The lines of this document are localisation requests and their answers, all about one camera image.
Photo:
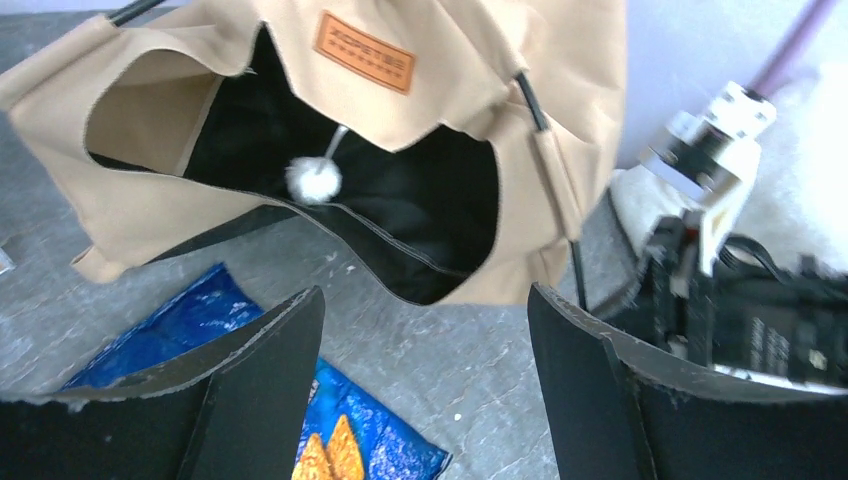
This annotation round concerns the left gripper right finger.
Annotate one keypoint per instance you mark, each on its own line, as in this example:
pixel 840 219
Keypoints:
pixel 620 408

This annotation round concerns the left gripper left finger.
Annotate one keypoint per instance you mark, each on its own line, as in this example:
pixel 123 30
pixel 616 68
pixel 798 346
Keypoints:
pixel 230 409

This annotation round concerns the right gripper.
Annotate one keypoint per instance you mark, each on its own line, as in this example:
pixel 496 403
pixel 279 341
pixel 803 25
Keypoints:
pixel 747 316

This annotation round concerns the black tent pole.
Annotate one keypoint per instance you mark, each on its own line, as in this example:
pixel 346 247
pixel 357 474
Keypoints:
pixel 558 182
pixel 131 11

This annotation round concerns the tan pet tent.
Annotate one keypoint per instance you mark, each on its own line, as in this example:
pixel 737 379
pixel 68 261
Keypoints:
pixel 175 135

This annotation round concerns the white fluffy pet cushion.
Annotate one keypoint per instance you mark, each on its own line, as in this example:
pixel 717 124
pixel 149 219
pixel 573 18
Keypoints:
pixel 798 204

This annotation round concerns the blue Doritos chip bag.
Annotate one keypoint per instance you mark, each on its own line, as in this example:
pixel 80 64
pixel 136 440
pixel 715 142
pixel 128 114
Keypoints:
pixel 361 437

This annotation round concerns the white pompom toy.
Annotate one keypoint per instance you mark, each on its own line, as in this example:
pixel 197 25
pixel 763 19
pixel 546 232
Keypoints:
pixel 316 180

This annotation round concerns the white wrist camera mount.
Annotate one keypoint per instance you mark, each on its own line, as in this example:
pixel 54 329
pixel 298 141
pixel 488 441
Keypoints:
pixel 712 159

